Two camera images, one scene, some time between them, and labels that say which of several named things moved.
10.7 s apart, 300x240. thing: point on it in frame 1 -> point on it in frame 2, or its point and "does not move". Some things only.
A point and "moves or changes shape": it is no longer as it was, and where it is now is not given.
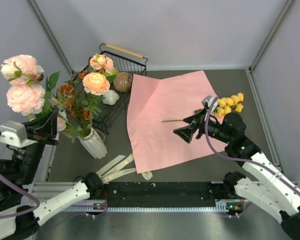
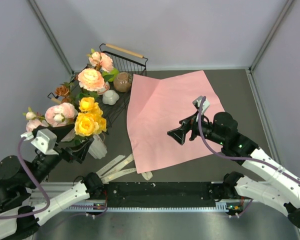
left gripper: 43,129 -> 79,151
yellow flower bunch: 226,105 -> 89,120
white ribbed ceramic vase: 94,144 does not move
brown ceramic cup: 122,82 does not move
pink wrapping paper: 156,106 does not move
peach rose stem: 97,81 moves or changes shape
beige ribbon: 106,172 does not move
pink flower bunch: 29,91 -> 61,114
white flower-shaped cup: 111,97 does not move
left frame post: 51,35 does not move
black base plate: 165,194 does not move
